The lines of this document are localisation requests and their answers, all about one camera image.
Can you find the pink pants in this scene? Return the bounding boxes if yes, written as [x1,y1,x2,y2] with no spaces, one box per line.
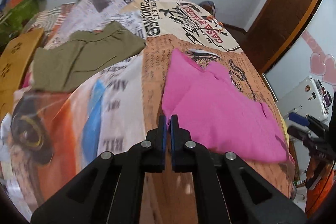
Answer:
[162,49,289,163]

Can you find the orange sleeve forearm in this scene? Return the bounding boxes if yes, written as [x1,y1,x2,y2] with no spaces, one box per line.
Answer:
[305,163,334,217]

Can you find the white sticker-covered laptop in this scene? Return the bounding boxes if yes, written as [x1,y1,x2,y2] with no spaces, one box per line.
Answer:
[276,76,333,122]

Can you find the newspaper print bedspread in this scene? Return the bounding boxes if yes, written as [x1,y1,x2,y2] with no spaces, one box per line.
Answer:
[1,0,294,223]

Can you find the olive green folded pants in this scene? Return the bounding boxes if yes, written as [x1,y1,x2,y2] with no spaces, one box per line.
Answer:
[33,21,146,92]

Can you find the brown wooden door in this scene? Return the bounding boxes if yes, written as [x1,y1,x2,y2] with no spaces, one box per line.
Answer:
[242,0,319,73]

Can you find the dark blue bag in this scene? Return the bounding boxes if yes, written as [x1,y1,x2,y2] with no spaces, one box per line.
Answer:
[198,1,216,16]

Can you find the pile of colourful clothes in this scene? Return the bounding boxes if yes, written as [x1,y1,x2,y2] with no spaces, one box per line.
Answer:
[1,0,46,49]

